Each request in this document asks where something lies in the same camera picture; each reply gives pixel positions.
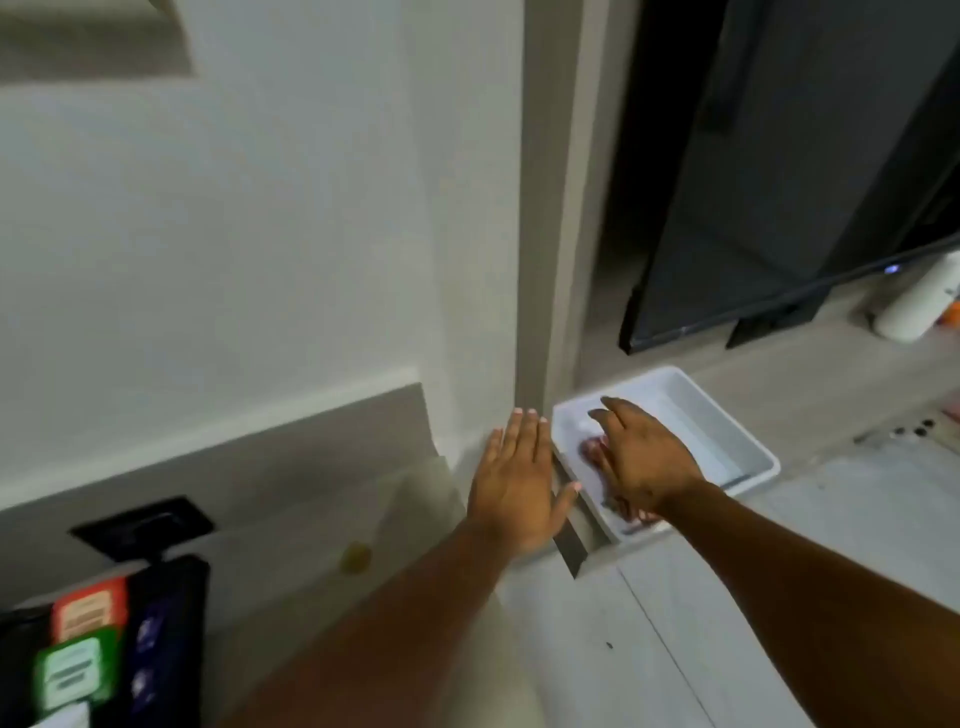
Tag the person's right hand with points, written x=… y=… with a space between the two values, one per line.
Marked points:
x=649 y=465

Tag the person's left hand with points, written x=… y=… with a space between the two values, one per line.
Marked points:
x=514 y=495

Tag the person's left middle finger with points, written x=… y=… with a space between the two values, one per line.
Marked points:
x=528 y=439

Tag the person's left thumb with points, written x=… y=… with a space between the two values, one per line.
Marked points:
x=566 y=501

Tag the person's left little finger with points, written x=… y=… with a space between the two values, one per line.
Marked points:
x=490 y=452

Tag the person's right fingers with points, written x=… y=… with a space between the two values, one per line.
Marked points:
x=607 y=424

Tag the person's left forearm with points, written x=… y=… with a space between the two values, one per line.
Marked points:
x=390 y=637

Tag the person's right forearm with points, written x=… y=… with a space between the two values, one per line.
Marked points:
x=810 y=600

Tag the white plastic tray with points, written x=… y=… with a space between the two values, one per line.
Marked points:
x=712 y=439

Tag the small yellow round object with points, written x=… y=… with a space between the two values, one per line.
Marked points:
x=355 y=559

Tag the black flat television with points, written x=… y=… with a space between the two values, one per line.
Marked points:
x=787 y=187

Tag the white plastic bottle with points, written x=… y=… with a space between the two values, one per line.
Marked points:
x=915 y=304

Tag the small orange object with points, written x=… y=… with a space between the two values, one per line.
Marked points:
x=952 y=313

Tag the dark blue packet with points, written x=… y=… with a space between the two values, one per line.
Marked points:
x=165 y=645

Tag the red label packet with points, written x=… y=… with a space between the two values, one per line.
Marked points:
x=90 y=609

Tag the green label packet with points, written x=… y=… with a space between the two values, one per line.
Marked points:
x=75 y=671

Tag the black organizer box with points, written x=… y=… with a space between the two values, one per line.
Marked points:
x=19 y=660

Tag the black wall socket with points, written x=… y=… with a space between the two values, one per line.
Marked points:
x=142 y=529

